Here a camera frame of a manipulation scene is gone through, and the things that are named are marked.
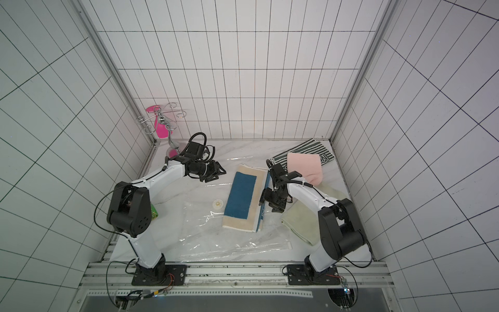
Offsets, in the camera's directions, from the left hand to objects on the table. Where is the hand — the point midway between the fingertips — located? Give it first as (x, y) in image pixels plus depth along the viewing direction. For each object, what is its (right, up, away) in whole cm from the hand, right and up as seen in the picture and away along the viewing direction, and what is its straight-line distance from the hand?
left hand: (221, 176), depth 90 cm
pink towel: (+46, +5, +14) cm, 48 cm away
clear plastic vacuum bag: (-6, -26, -8) cm, 28 cm away
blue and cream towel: (+10, -15, -3) cm, 19 cm away
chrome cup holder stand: (-32, +13, +23) cm, 42 cm away
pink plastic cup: (-33, +23, +10) cm, 42 cm away
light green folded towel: (+38, -19, -5) cm, 43 cm away
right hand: (+20, -11, -3) cm, 23 cm away
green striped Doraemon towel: (+50, +15, +24) cm, 58 cm away
